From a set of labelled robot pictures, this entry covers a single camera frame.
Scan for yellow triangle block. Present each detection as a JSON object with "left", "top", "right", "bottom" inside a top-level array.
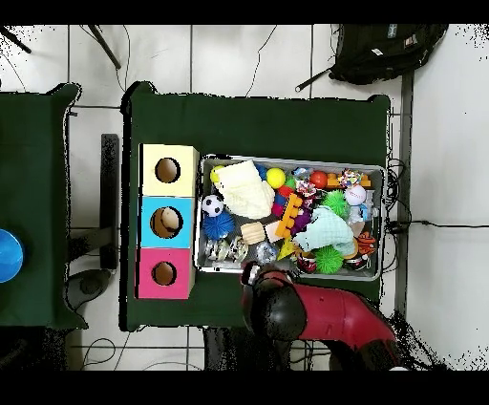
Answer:
[{"left": 276, "top": 237, "right": 296, "bottom": 262}]

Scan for grey metal rail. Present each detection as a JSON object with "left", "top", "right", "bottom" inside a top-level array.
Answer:
[{"left": 393, "top": 70, "right": 415, "bottom": 318}]

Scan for grey oval base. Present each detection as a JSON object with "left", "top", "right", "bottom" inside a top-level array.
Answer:
[{"left": 66, "top": 267, "right": 113, "bottom": 310}]

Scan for wooden box three holes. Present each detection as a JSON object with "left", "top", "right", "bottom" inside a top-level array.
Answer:
[{"left": 135, "top": 142, "right": 201, "bottom": 300}]

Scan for black backpack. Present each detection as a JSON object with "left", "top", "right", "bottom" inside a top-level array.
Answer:
[{"left": 328, "top": 24, "right": 450, "bottom": 86}]

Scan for blue spiky ball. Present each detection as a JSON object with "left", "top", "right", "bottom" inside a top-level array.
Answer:
[{"left": 201, "top": 209, "right": 236, "bottom": 242}]

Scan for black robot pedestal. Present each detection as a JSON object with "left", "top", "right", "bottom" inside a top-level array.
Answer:
[{"left": 202, "top": 326, "right": 330, "bottom": 372}]

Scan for black white soccer ball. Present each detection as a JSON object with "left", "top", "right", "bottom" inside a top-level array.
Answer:
[{"left": 201, "top": 193, "right": 225, "bottom": 218}]

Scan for cream waffle cloth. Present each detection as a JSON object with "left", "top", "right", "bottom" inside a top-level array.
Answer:
[{"left": 213, "top": 159, "right": 276, "bottom": 221}]

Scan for black floor cable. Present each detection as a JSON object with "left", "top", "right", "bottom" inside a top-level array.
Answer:
[{"left": 385, "top": 219, "right": 489, "bottom": 230}]

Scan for orange red ball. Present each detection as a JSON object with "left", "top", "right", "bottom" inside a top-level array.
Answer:
[{"left": 308, "top": 170, "right": 329, "bottom": 189}]

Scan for silver mesh bin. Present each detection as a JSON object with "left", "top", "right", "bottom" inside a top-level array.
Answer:
[{"left": 194, "top": 153, "right": 387, "bottom": 282}]

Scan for blue round dish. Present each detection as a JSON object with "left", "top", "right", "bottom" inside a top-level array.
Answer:
[{"left": 0, "top": 227, "right": 26, "bottom": 284}]

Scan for orange toy building block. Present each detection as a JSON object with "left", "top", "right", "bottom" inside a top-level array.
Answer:
[{"left": 274, "top": 192, "right": 304, "bottom": 240}]

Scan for black upright panel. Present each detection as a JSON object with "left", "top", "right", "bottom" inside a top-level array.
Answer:
[{"left": 99, "top": 133, "right": 120, "bottom": 270}]

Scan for mint green waffle cloth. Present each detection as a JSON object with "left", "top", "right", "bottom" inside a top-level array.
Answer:
[{"left": 292, "top": 205, "right": 356, "bottom": 257}]

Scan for black tripod leg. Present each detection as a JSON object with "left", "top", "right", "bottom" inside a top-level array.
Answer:
[
  {"left": 87, "top": 24, "right": 122, "bottom": 71},
  {"left": 0, "top": 26, "right": 32, "bottom": 54}
]

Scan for yellow seamed ball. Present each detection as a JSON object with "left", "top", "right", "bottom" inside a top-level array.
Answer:
[{"left": 266, "top": 166, "right": 287, "bottom": 190}]

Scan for white baseball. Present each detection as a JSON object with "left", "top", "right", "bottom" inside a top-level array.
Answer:
[{"left": 344, "top": 184, "right": 368, "bottom": 206}]

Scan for dark green table cloth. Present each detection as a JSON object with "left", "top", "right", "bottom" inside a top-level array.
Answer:
[
  {"left": 0, "top": 83, "right": 87, "bottom": 330},
  {"left": 120, "top": 81, "right": 391, "bottom": 331}
]

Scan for green spiky ball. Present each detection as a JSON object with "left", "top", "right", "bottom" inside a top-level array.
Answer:
[{"left": 312, "top": 245, "right": 345, "bottom": 275}]

